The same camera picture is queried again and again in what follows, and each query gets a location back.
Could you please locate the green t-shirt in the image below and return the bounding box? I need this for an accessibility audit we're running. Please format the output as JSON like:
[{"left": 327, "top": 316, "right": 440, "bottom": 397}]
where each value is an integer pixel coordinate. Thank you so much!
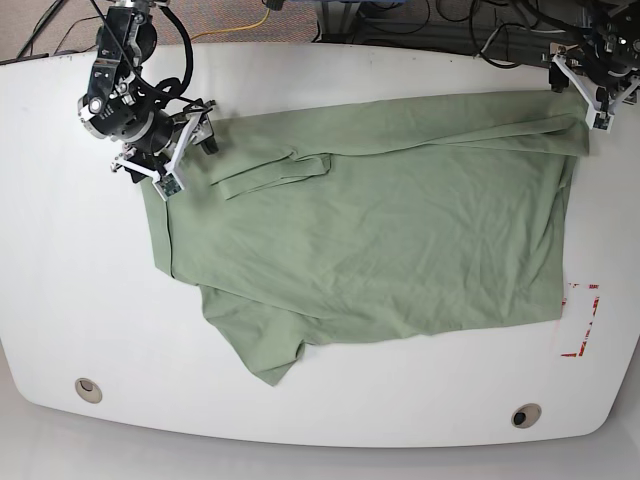
[{"left": 141, "top": 91, "right": 589, "bottom": 385}]

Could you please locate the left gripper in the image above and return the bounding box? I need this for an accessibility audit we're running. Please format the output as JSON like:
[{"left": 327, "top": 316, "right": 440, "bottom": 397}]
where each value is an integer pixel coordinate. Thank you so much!
[{"left": 547, "top": 42, "right": 639, "bottom": 116}]

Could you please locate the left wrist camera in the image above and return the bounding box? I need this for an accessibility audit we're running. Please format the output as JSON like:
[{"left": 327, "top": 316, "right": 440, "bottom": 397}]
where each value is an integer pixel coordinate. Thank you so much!
[{"left": 585, "top": 107, "right": 615, "bottom": 133}]

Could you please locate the right table grommet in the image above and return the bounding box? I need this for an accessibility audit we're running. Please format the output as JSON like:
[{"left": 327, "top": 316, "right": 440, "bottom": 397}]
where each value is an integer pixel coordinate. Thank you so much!
[{"left": 511, "top": 403, "right": 542, "bottom": 429}]

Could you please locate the red tape marking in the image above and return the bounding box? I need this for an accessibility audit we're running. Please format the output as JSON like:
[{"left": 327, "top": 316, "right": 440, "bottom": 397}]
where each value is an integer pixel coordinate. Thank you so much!
[{"left": 557, "top": 283, "right": 602, "bottom": 359}]

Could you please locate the left table grommet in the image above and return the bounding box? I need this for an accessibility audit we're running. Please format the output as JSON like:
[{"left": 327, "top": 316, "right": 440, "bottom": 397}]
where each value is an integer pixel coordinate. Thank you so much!
[{"left": 74, "top": 378, "right": 103, "bottom": 404}]

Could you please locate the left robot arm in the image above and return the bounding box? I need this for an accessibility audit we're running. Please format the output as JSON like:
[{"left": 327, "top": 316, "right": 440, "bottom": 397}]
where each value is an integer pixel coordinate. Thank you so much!
[{"left": 463, "top": 1, "right": 639, "bottom": 131}]

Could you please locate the table grommet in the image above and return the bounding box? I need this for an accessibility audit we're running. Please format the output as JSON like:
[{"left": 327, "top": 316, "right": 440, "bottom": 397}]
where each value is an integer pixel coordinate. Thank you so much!
[
  {"left": 74, "top": 378, "right": 103, "bottom": 404},
  {"left": 511, "top": 403, "right": 542, "bottom": 429}
]

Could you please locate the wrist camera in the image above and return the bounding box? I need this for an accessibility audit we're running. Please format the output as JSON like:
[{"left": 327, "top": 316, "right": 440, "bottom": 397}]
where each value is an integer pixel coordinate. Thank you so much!
[
  {"left": 152, "top": 172, "right": 185, "bottom": 202},
  {"left": 585, "top": 107, "right": 615, "bottom": 133}
]

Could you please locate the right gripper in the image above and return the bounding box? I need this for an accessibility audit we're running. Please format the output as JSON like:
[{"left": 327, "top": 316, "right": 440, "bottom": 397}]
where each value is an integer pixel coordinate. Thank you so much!
[{"left": 110, "top": 100, "right": 219, "bottom": 184}]

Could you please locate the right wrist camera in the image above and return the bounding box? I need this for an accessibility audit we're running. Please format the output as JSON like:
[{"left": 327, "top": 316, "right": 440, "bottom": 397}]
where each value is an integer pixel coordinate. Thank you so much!
[{"left": 152, "top": 172, "right": 185, "bottom": 202}]

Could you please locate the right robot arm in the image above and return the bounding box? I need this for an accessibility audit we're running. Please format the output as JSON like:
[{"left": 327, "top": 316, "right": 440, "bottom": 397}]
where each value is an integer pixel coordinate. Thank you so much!
[{"left": 77, "top": 1, "right": 218, "bottom": 198}]

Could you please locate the yellow cable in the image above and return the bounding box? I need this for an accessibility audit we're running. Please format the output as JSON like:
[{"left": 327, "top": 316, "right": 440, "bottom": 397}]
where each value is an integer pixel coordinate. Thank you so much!
[{"left": 192, "top": 4, "right": 274, "bottom": 41}]

